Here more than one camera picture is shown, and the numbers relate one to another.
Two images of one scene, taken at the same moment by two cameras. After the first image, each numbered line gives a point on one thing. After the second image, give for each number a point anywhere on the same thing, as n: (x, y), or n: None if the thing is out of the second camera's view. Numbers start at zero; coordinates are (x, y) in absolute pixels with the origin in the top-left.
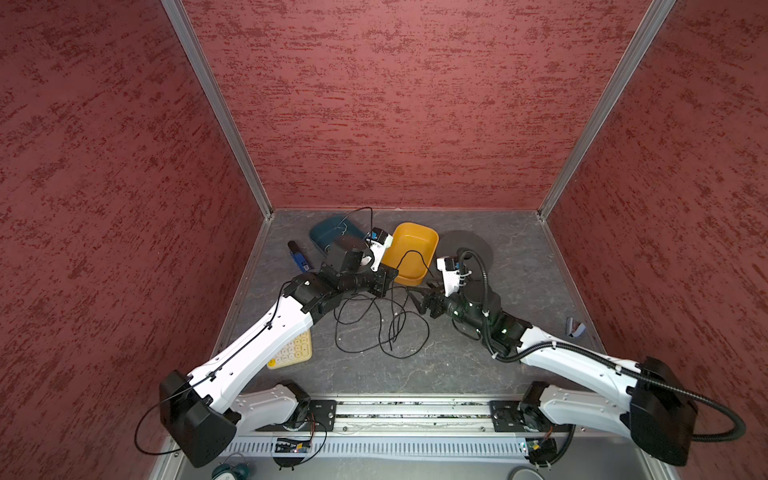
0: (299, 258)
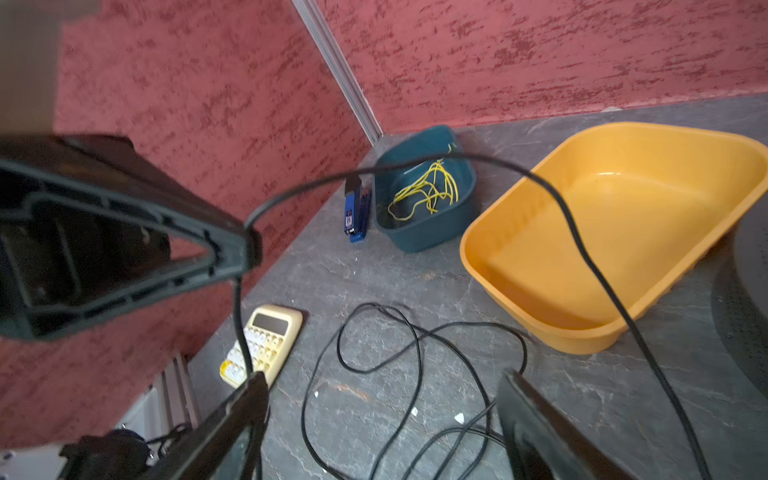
0: (357, 207)
